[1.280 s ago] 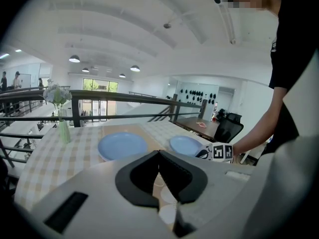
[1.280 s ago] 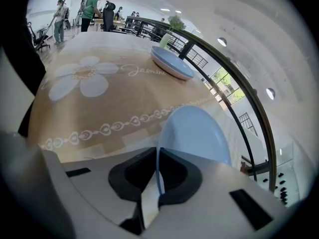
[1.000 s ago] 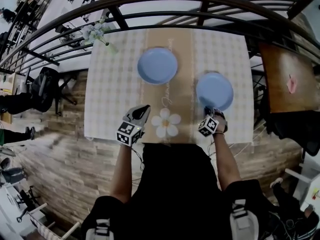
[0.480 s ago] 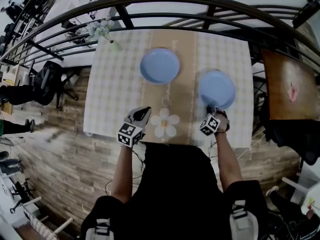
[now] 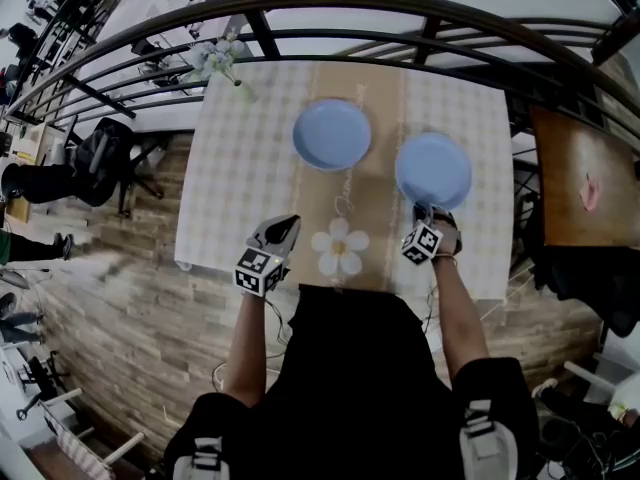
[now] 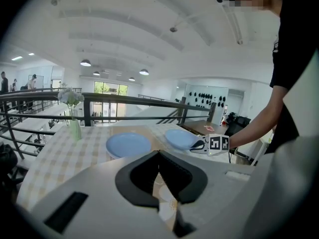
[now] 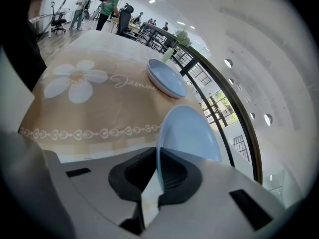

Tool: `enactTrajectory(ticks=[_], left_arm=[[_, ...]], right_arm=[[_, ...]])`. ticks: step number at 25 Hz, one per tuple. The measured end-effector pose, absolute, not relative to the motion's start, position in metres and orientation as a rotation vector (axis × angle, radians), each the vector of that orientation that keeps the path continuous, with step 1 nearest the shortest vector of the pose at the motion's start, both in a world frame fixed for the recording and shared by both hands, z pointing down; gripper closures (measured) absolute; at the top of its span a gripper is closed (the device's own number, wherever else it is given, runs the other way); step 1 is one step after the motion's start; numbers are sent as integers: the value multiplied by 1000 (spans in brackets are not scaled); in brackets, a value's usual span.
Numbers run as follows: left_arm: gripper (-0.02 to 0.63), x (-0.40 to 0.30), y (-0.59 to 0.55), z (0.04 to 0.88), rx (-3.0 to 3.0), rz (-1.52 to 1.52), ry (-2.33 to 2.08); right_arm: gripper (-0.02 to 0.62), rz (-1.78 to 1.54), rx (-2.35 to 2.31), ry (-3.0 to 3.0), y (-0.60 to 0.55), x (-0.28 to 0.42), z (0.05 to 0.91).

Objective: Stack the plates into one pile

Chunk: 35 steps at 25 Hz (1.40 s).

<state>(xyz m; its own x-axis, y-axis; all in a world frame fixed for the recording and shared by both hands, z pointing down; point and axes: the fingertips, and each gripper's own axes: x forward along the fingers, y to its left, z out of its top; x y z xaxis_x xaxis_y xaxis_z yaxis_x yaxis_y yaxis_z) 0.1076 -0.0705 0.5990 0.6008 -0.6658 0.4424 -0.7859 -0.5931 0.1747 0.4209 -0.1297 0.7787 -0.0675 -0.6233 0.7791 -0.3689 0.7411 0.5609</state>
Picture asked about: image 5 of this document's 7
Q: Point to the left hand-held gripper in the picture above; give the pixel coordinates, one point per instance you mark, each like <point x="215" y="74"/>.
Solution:
<point x="257" y="270"/>

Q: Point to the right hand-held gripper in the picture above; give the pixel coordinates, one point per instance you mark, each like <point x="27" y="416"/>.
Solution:
<point x="422" y="243"/>

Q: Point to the big blue plate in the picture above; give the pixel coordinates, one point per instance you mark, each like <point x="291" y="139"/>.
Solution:
<point x="434" y="170"/>
<point x="332" y="135"/>

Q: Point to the person's left forearm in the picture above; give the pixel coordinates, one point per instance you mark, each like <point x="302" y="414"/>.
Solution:
<point x="245" y="348"/>

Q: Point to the person's right forearm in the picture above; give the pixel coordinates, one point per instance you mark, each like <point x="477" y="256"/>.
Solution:
<point x="460" y="318"/>

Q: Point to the person's right hand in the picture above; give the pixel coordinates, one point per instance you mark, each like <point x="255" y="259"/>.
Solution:
<point x="450" y="233"/>

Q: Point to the beige table runner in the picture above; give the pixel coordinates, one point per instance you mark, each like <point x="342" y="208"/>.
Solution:
<point x="370" y="193"/>

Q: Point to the checkered tablecloth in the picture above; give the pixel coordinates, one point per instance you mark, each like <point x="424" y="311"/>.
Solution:
<point x="240" y="178"/>

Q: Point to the green glass vase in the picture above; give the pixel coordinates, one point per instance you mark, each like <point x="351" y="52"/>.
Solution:
<point x="246" y="92"/>

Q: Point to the black office chair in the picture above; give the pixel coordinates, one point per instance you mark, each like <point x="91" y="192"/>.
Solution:
<point x="145" y="158"/>

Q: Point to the small pink cloth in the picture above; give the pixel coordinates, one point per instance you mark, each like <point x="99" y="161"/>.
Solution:
<point x="591" y="193"/>

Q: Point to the wooden side table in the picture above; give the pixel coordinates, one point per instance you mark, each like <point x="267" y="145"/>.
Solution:
<point x="590" y="158"/>

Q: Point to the person's black shirt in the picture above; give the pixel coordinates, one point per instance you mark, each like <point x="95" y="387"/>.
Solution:
<point x="350" y="393"/>

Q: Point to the white flower bouquet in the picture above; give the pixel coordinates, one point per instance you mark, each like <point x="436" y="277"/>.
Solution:
<point x="215" y="58"/>

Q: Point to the black backpack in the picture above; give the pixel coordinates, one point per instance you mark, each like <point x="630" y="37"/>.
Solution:
<point x="97" y="158"/>

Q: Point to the black metal railing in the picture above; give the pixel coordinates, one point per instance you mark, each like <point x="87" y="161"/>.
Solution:
<point x="150" y="23"/>

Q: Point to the light wooden desk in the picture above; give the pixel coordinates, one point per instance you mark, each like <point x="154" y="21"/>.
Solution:
<point x="25" y="143"/>

